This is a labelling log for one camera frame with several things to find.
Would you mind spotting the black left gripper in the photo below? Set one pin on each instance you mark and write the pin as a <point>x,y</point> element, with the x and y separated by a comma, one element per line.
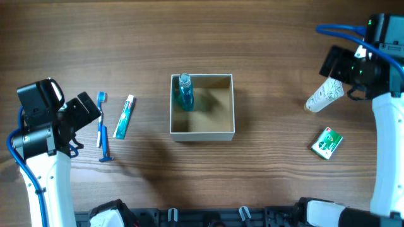
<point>85,116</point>

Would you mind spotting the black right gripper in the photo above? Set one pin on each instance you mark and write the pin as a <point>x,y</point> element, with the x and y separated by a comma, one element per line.
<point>339,57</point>

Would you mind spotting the white cardboard box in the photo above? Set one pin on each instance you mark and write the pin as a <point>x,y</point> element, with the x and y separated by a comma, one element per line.
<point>213,115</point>

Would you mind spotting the green soap box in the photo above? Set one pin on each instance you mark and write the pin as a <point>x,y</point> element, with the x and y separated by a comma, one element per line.
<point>326,143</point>

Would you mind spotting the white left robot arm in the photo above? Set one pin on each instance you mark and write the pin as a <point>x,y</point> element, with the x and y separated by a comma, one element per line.
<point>48,183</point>

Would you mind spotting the blue disposable razor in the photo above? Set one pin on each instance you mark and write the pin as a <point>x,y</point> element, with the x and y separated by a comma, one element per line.
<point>104,145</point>

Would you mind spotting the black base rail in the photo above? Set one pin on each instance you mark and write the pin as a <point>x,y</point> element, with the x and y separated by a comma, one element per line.
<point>117,213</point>

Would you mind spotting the blue mouthwash bottle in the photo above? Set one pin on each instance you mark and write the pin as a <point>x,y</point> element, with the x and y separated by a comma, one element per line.
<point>186,92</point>

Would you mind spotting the blue toothbrush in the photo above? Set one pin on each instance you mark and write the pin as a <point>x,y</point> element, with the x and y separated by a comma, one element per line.
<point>101,97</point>

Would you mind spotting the teal toothpaste tube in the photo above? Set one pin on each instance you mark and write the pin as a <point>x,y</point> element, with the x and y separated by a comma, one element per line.
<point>122,125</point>

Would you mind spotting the white bamboo conditioner tube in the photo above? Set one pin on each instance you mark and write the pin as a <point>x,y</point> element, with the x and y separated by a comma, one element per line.
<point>326,94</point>

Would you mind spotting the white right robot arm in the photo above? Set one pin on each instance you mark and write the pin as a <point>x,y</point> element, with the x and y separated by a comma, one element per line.
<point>386,207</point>

